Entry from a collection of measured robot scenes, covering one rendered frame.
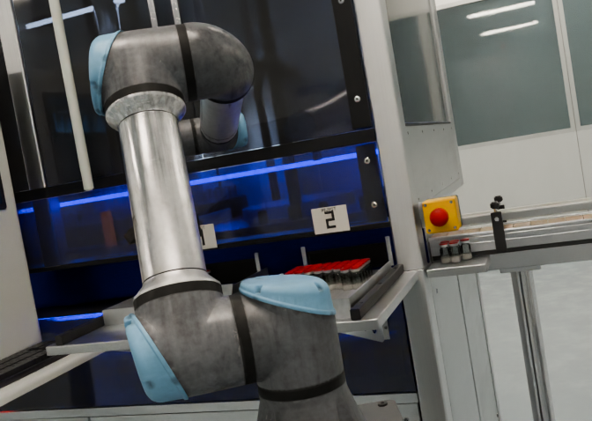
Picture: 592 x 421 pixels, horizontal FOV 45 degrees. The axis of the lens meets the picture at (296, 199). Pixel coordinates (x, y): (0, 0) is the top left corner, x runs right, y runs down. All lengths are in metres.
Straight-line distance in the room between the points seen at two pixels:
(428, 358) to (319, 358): 0.77
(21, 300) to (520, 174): 4.83
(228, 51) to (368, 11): 0.60
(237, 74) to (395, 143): 0.59
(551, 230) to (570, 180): 4.50
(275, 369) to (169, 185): 0.28
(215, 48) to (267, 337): 0.43
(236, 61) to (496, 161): 5.19
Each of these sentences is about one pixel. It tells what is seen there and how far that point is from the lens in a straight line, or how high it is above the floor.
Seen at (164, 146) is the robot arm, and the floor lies 1.22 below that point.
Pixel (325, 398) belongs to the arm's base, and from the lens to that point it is 0.92.
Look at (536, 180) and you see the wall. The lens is 6.17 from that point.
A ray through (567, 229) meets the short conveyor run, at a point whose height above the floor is 0.92.
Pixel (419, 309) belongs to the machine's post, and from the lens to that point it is 1.62.
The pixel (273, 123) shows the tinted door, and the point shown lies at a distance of 1.67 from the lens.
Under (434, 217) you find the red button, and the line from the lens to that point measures 1.54.
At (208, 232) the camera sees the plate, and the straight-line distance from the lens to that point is 1.75.
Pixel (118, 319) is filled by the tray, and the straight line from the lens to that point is 1.61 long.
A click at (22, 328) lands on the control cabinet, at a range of 1.96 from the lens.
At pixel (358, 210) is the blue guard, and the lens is 1.61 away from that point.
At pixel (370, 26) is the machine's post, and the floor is 1.43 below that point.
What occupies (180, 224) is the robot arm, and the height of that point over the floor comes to 1.11.
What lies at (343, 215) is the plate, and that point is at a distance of 1.62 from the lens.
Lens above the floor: 1.17
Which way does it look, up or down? 3 degrees down
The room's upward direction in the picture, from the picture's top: 10 degrees counter-clockwise
